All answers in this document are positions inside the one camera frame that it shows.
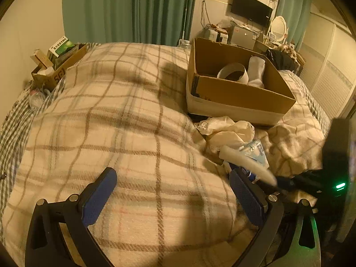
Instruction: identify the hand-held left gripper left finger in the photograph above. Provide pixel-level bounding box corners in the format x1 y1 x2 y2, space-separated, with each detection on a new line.
25 167 117 267

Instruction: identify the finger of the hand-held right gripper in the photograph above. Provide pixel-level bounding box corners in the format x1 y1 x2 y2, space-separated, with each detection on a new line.
277 170 324 198

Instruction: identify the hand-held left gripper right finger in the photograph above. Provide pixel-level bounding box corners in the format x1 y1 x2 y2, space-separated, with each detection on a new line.
229 168 322 267

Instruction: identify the large cardboard box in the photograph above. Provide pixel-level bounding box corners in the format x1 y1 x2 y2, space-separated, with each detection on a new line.
186 37 297 126

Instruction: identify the beige plaid blanket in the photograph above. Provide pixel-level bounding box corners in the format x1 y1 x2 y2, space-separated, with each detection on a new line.
0 42 331 267

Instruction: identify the cream lace cloth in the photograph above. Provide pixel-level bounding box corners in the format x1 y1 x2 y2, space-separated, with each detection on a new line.
195 116 256 162

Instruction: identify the white louvred wardrobe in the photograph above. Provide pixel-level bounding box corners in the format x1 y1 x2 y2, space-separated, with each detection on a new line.
301 10 356 119

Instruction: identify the green checked bed sheet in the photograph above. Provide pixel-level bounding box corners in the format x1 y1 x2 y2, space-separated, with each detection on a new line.
0 42 102 181

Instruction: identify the dark cloth pile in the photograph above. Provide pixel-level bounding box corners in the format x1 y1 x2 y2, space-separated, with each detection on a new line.
265 48 303 76

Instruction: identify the clear plastic bottle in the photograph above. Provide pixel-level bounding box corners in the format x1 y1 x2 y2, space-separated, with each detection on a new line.
27 90 48 109

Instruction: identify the white tape roll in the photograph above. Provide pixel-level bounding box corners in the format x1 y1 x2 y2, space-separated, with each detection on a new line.
217 63 249 83

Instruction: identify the small cardboard box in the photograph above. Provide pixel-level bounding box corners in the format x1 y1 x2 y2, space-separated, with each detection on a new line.
31 44 87 92

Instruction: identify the white oval mirror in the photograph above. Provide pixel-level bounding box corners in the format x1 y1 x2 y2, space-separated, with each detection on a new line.
270 16 287 41

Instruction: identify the small white carton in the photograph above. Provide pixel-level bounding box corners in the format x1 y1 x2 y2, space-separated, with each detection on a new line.
30 49 54 69

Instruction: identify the silver mini fridge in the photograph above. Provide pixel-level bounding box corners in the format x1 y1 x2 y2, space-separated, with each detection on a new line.
232 24 257 48

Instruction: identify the green white carton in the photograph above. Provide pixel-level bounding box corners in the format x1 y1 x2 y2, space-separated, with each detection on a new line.
47 36 75 67

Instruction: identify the narrow green curtain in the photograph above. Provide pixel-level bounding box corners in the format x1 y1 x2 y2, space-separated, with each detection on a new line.
275 0 314 51

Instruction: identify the white small appliance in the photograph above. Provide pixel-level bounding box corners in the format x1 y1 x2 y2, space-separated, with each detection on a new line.
204 29 221 42

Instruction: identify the black flat television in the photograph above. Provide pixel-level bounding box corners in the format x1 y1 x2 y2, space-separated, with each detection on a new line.
230 0 273 26

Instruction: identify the wide green curtain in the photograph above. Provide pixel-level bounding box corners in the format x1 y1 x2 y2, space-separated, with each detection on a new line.
62 0 198 47

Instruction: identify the white pole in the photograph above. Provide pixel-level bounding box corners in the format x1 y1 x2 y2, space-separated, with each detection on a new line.
181 0 189 46

